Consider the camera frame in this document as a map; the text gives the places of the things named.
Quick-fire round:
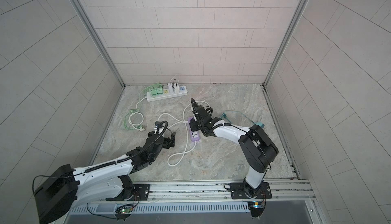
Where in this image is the purple power strip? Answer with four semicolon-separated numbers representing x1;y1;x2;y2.
187;117;200;143

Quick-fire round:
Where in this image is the white multicolour power strip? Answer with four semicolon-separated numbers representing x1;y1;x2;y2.
146;85;188;102

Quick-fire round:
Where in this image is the white charger with black cable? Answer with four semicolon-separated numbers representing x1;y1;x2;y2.
174;83;180;93

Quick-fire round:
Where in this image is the teal charger plug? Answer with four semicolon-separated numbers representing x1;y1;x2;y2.
256;121;264;128

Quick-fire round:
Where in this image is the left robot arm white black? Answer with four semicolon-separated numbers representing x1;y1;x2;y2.
33;129;176;224

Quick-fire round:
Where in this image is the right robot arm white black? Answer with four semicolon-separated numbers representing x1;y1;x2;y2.
190;99;279;199

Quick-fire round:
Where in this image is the left circuit board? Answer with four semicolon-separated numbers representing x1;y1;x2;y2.
115;204;133;215

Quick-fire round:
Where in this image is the circuit board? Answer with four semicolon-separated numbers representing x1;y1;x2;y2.
115;204;133;215
247;202;265;218

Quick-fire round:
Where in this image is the right circuit board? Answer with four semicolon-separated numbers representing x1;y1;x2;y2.
247;202;265;218

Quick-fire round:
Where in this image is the teal cable bundle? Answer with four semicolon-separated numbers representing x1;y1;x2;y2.
220;110;257;124

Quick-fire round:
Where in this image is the white power strip cord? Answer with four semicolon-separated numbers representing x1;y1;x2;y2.
128;97;149;131

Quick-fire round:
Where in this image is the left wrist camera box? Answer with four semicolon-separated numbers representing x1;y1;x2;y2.
154;121;166;134

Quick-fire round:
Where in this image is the aluminium mounting rail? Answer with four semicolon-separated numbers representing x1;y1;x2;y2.
69;180;316;218

